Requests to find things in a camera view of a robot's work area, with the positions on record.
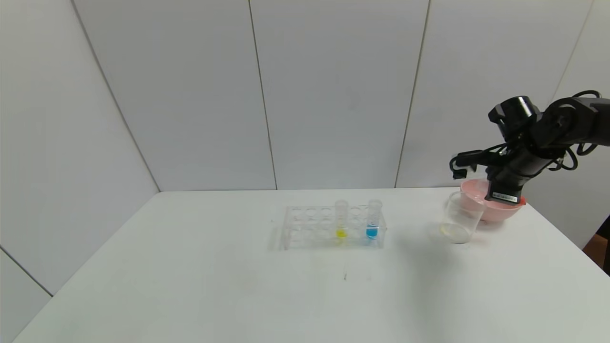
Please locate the pink plastic bowl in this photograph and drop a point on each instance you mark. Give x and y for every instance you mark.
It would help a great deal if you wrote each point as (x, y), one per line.
(476, 193)

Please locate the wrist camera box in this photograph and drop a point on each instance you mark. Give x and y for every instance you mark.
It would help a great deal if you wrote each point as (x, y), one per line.
(464, 163)

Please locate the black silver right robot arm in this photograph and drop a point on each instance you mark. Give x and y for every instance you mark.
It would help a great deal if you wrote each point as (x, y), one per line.
(562, 124)

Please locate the clear plastic test tube rack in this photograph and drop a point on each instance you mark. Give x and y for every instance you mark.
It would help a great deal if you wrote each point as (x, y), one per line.
(314, 228)

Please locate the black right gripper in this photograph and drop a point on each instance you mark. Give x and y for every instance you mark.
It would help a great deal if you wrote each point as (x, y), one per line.
(504, 193)

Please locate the test tube with yellow pigment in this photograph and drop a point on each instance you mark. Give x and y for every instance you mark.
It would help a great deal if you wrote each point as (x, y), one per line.
(341, 224)

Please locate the test tube with blue pigment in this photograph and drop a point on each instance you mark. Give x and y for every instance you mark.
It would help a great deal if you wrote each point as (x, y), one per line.
(372, 224)

